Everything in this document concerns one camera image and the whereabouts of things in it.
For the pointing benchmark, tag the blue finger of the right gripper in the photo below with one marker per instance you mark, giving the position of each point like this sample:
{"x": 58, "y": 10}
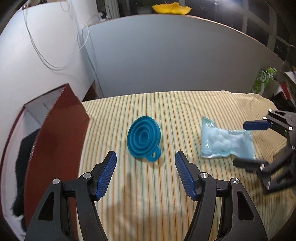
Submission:
{"x": 279, "y": 121}
{"x": 259, "y": 167}

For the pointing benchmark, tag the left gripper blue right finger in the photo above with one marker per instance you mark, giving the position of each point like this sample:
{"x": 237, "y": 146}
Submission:
{"x": 239, "y": 218}

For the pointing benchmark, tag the green white paper bag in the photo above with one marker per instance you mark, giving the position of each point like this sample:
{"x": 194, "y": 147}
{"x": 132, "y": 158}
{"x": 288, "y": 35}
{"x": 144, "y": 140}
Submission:
{"x": 262, "y": 80}

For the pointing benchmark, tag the black cloth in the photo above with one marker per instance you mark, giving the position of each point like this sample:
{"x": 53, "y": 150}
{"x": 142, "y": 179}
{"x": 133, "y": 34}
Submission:
{"x": 24, "y": 154}

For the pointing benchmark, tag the striped yellow table cloth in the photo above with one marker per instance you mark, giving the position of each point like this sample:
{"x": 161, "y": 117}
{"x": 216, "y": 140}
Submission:
{"x": 146, "y": 200}

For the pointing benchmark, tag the yellow fruit bowl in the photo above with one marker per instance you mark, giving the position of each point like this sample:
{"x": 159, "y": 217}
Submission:
{"x": 171, "y": 9}

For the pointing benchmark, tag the cotton balls plastic bag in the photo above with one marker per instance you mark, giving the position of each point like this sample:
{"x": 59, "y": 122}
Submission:
{"x": 218, "y": 142}

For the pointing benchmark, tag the dark red cardboard box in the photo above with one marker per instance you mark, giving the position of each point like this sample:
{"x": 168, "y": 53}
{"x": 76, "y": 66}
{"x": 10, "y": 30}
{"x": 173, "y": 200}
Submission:
{"x": 61, "y": 122}

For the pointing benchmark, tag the blue collapsible silicone funnel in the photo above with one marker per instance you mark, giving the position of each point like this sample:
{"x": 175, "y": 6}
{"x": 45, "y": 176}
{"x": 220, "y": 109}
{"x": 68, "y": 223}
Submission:
{"x": 143, "y": 139}

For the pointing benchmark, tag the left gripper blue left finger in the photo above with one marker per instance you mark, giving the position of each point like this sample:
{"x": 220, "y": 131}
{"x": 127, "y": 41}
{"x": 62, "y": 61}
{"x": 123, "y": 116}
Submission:
{"x": 51, "y": 219}

